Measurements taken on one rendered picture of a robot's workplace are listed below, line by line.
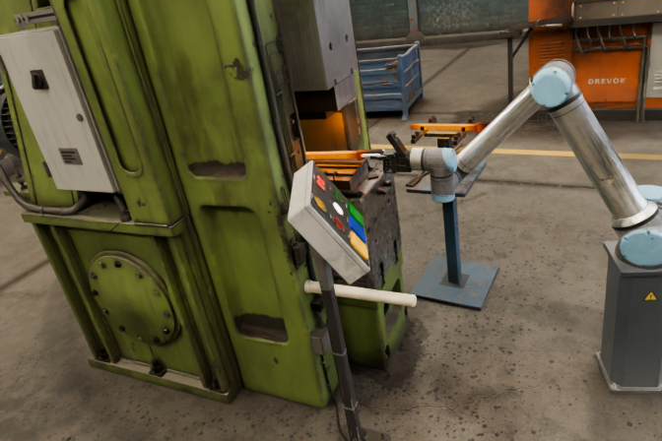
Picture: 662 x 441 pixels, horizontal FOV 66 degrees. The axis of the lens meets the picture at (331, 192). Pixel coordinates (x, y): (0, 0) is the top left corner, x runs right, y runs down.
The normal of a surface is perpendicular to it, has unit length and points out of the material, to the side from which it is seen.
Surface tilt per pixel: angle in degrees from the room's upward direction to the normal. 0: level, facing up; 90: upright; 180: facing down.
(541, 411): 0
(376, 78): 89
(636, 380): 86
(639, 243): 94
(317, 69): 90
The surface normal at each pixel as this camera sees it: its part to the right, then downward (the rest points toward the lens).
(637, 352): -0.16, 0.44
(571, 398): -0.16, -0.89
